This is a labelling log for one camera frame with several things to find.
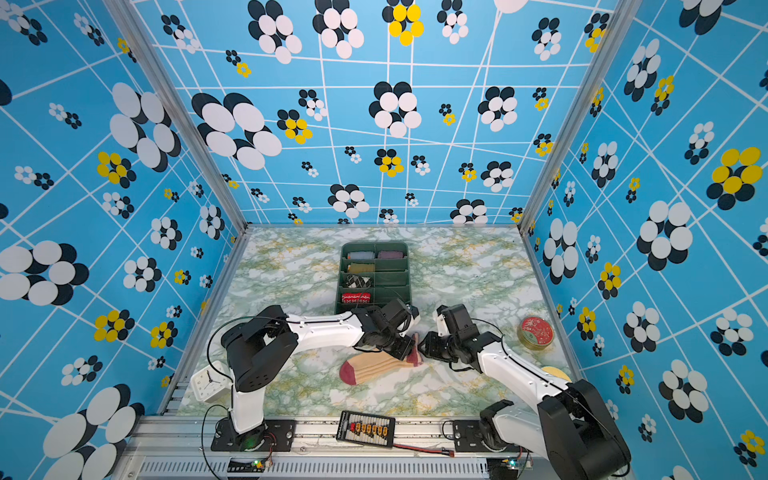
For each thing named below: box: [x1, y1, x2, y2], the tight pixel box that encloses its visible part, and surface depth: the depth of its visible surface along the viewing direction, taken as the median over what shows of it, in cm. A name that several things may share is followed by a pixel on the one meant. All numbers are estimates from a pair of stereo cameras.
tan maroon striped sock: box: [339, 333, 423, 386], surface depth 86 cm
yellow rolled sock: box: [347, 263, 375, 273], surface depth 101 cm
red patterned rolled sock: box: [341, 292, 371, 303], surface depth 95 cm
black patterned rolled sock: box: [346, 274, 372, 288], surface depth 98 cm
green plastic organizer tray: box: [334, 242, 412, 315], surface depth 101 cm
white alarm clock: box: [190, 360, 232, 402], surface depth 81 cm
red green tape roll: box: [517, 315, 555, 350], surface depth 88 cm
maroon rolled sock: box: [378, 250, 404, 259], surface depth 107 cm
